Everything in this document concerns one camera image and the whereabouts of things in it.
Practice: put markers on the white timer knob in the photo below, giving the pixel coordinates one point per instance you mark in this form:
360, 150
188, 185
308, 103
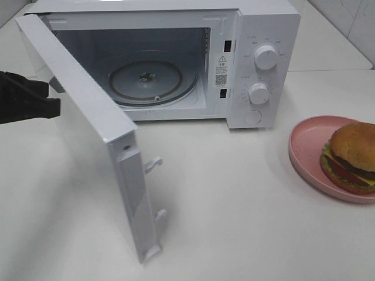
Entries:
259, 93

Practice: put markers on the white microwave door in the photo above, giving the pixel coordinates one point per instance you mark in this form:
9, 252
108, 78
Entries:
101, 138

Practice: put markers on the round white door button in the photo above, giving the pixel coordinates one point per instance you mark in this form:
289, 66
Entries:
253, 117

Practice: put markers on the pink round plate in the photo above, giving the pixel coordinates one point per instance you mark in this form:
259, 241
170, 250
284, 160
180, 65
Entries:
306, 142

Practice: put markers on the white microwave oven body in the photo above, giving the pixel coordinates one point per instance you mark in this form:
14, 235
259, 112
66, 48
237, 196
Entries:
219, 37

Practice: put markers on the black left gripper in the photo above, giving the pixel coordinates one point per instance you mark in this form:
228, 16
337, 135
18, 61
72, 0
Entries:
12, 83

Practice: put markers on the upper white power knob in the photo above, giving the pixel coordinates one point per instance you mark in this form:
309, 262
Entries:
266, 56

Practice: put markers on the burger with lettuce and cheese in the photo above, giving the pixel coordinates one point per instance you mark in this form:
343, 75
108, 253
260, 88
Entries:
348, 158

